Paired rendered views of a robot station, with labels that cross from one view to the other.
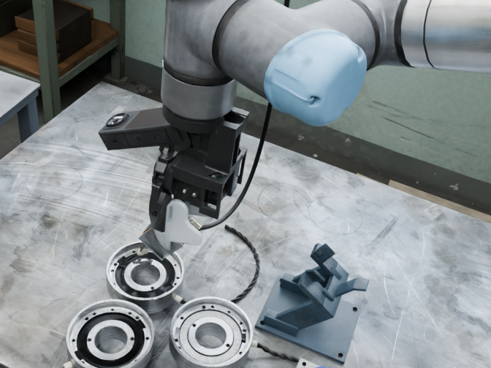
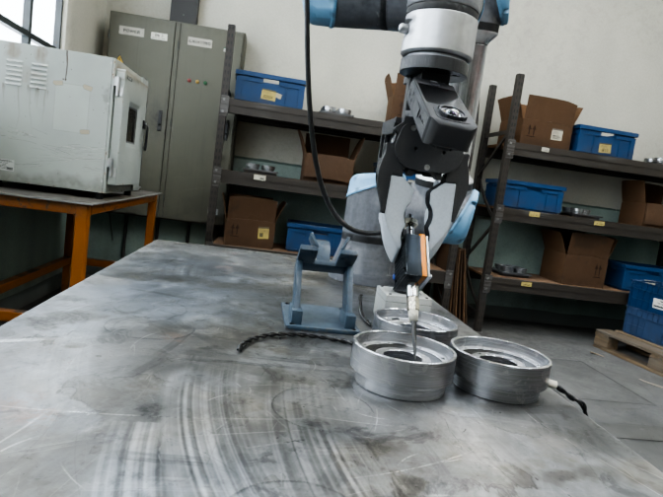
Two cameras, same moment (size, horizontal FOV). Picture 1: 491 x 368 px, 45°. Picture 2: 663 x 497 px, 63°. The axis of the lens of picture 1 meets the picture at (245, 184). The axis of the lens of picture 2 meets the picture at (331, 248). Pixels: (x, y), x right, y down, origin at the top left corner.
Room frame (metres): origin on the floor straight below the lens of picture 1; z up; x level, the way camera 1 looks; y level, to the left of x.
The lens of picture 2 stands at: (0.81, 0.57, 0.99)
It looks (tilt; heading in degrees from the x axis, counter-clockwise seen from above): 7 degrees down; 246
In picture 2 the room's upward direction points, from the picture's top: 8 degrees clockwise
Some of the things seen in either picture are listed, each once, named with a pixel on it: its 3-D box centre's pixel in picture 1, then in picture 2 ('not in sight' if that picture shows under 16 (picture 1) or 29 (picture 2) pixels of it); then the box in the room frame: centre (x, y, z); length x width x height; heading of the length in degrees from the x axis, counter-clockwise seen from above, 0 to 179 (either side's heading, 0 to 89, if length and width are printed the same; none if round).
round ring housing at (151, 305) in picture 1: (145, 278); (402, 364); (0.52, 0.11, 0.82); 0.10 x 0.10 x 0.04
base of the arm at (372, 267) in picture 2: not in sight; (366, 256); (0.29, -0.45, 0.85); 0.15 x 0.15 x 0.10
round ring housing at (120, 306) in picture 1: (110, 343); (496, 369); (0.41, 0.13, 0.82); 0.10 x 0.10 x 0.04
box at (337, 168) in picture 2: not in sight; (327, 158); (-0.77, -3.38, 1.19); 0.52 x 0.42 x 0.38; 164
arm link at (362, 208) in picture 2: not in sight; (377, 203); (0.28, -0.45, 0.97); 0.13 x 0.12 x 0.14; 143
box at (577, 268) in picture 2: not in sight; (573, 256); (-2.87, -2.78, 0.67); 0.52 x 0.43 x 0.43; 164
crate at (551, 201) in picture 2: not in sight; (522, 196); (-2.35, -2.94, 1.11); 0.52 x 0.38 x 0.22; 164
